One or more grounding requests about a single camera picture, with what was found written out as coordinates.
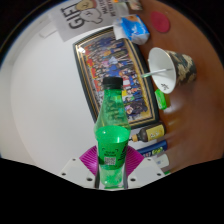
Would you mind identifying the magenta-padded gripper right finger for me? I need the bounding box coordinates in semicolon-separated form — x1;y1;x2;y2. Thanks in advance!
125;145;166;190

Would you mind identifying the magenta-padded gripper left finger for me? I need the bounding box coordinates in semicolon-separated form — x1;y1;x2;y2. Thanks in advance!
59;145;100;190

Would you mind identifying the green plastic drink bottle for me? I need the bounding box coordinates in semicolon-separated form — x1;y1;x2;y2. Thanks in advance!
93;76;132;190

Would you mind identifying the dark blue pump bottle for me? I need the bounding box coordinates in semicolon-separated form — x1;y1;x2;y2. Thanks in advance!
137;139;169;158

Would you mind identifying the dark pump bottle yellow label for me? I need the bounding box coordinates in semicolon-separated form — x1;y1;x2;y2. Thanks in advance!
130;122;167;144

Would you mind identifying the small green packet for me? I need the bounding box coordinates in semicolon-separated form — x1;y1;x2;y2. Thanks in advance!
154;88;172;111

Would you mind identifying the white stirrer stick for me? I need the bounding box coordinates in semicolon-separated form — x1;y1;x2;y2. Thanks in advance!
141;68;174;79

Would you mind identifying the camouflage print paper cup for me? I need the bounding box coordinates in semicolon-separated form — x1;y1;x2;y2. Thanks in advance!
147;47;198;95

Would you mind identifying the framed group picture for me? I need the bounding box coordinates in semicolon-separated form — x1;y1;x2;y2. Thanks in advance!
72;26;160;130

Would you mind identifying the blue white tissue pack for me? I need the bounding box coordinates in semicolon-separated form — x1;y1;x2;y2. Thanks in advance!
112;14;151;45

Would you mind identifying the flat round red coaster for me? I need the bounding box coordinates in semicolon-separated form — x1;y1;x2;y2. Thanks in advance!
149;10;171;34

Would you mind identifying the white printed gift bag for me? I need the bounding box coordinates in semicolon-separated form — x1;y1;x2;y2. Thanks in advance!
49;0;131;43

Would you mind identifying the small beige box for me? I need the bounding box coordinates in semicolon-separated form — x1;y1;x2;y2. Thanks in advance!
127;0;144;11

